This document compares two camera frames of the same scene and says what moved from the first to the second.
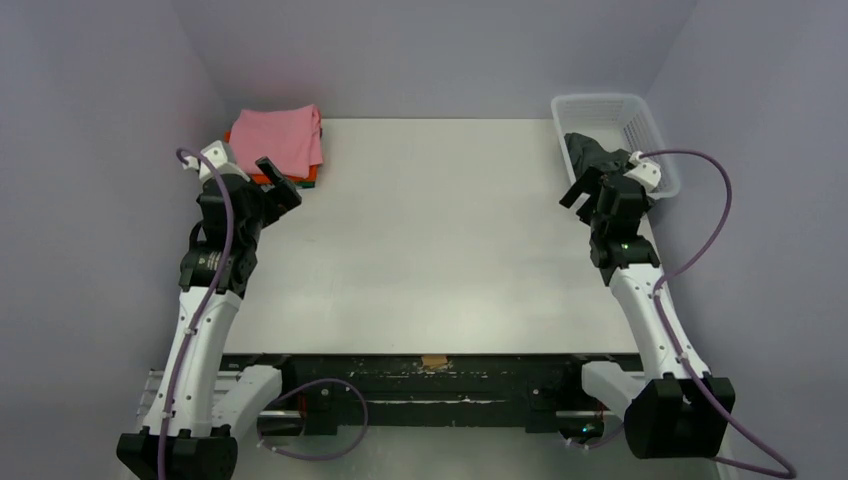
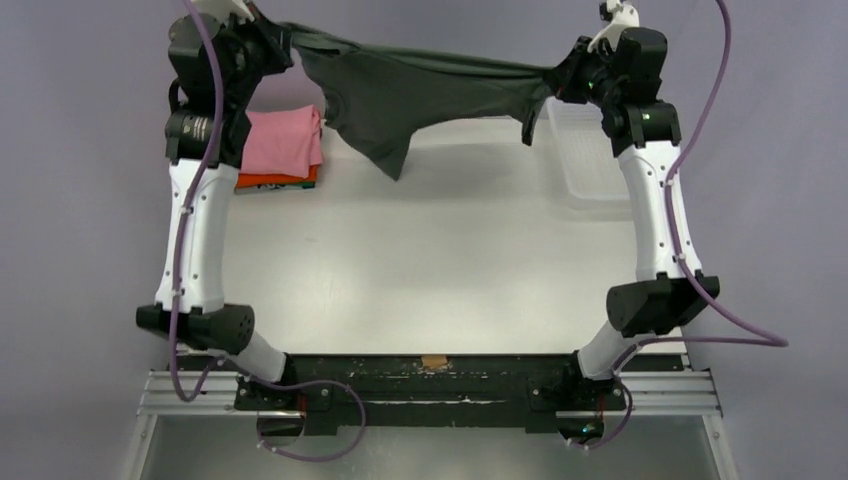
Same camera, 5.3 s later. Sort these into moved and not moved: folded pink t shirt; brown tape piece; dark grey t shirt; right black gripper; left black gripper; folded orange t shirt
Moved: dark grey t shirt; left black gripper; right black gripper
Not moved: brown tape piece; folded orange t shirt; folded pink t shirt
